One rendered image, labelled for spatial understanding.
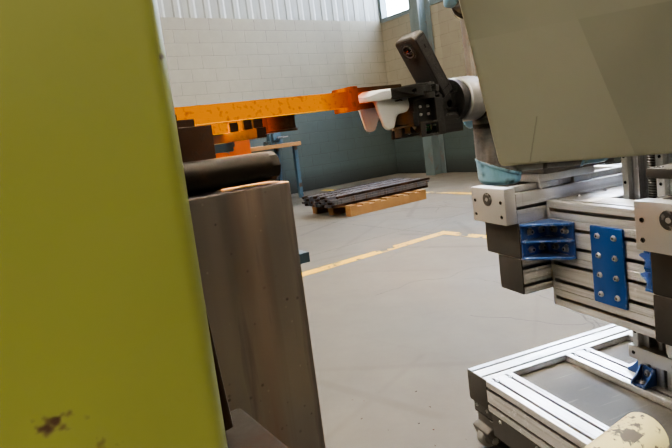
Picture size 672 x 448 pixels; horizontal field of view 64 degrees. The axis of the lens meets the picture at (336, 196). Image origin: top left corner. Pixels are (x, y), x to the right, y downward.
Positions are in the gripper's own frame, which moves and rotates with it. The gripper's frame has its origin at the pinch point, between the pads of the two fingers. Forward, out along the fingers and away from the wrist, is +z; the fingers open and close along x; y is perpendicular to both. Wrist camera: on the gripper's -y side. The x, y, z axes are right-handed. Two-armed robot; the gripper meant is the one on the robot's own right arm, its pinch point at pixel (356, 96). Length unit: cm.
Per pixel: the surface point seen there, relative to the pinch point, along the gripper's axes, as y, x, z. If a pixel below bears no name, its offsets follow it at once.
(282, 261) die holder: 16.6, -15.9, 24.0
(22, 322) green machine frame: 9, -44, 48
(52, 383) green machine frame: 11, -44, 47
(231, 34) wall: -167, 763, -347
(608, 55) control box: 2, -47, 19
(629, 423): 36, -37, 0
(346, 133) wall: 17, 765, -551
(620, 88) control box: 4, -47, 18
